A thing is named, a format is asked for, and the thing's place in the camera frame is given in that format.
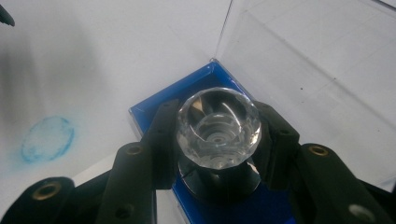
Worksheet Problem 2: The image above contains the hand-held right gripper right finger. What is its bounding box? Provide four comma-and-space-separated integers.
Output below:
252, 101, 302, 191

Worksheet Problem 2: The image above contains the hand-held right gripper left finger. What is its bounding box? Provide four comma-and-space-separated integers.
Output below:
141, 99, 182, 190

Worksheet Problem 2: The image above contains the blue ink pad clear case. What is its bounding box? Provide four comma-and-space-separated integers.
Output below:
128, 0, 396, 224

